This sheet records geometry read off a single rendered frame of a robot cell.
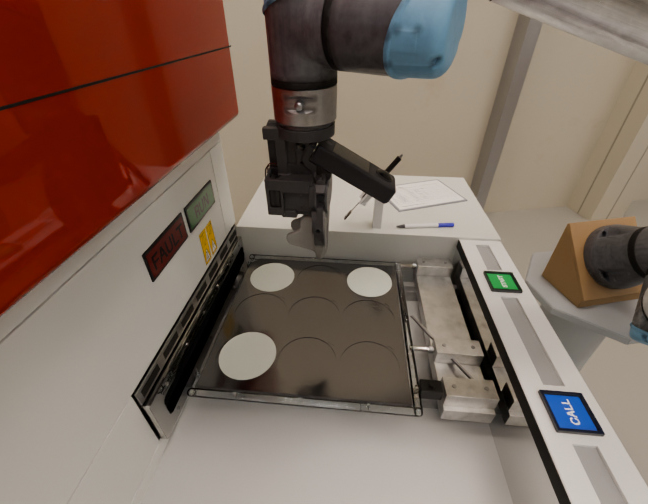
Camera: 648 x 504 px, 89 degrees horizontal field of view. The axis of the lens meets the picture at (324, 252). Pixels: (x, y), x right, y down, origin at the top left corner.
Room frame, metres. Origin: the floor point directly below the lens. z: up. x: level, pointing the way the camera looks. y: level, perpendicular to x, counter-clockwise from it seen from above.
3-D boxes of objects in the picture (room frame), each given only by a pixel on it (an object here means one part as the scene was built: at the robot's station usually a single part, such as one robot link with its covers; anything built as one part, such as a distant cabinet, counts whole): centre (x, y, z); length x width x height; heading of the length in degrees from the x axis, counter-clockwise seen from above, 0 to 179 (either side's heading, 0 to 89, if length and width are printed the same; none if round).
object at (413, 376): (0.44, -0.16, 0.90); 0.38 x 0.01 x 0.01; 175
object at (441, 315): (0.45, -0.25, 0.87); 0.36 x 0.08 x 0.03; 175
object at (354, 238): (0.84, -0.11, 0.89); 0.62 x 0.35 x 0.14; 85
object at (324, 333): (0.46, 0.02, 0.90); 0.34 x 0.34 x 0.01; 85
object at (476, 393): (0.30, -0.23, 0.89); 0.08 x 0.03 x 0.03; 85
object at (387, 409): (0.28, 0.03, 0.90); 0.37 x 0.01 x 0.01; 85
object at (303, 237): (0.41, 0.03, 1.11); 0.06 x 0.03 x 0.09; 83
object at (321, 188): (0.42, 0.03, 1.22); 0.09 x 0.08 x 0.12; 83
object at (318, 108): (0.42, 0.02, 1.30); 0.08 x 0.08 x 0.05
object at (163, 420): (0.47, 0.23, 0.89); 0.44 x 0.02 x 0.10; 175
